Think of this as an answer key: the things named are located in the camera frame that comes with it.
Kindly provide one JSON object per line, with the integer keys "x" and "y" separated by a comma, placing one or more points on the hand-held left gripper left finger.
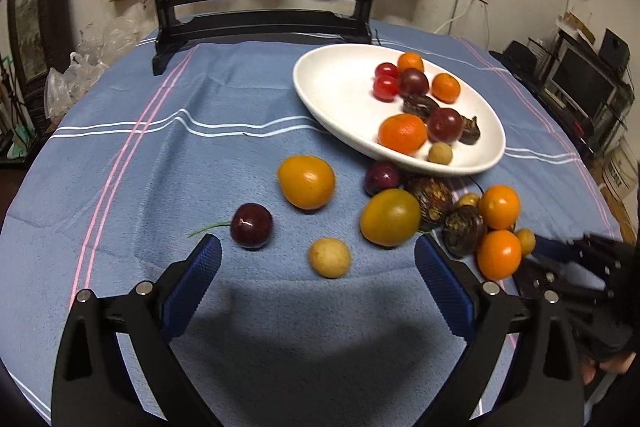
{"x": 195, "y": 287}

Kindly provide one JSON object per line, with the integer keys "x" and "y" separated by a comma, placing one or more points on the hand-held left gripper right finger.
{"x": 445, "y": 284}

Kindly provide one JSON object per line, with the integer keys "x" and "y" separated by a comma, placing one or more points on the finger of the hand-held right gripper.
{"x": 540, "y": 279}
{"x": 550, "y": 251}

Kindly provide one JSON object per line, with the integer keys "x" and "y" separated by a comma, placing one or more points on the mandarin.
{"x": 402, "y": 133}

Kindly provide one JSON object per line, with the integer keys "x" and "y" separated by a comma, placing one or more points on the dark red plum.
{"x": 444, "y": 124}
{"x": 414, "y": 82}

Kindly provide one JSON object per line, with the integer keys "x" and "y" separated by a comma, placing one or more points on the red cherry tomato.
{"x": 386, "y": 87}
{"x": 386, "y": 70}

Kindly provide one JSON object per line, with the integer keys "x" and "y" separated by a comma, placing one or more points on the white oval plate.
{"x": 340, "y": 97}

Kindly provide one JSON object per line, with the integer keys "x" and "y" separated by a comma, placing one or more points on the person's right hand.
{"x": 617, "y": 364}

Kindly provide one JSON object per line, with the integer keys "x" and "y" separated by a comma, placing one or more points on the green-yellow tomato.
{"x": 390, "y": 217}

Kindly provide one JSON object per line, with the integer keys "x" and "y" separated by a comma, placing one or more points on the cardboard box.
{"x": 617, "y": 174}

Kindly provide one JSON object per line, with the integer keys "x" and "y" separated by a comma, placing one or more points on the blue striped tablecloth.
{"x": 225, "y": 147}

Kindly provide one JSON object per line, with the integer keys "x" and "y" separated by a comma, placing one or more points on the orange-yellow tomato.
{"x": 306, "y": 182}

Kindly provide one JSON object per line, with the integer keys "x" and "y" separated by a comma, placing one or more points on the computer monitor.
{"x": 582, "y": 82}

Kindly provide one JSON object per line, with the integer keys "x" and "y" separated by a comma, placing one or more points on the black hat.
{"x": 520, "y": 54}

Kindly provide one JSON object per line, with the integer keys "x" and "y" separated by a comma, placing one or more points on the black speaker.
{"x": 614, "y": 49}

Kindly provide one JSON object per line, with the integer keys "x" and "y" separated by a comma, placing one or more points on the white plastic bag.
{"x": 65, "y": 82}

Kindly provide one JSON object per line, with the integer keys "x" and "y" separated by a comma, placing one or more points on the clear plastic bag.
{"x": 107, "y": 34}

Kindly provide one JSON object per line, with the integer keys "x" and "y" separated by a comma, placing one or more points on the dark framed painting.
{"x": 30, "y": 7}

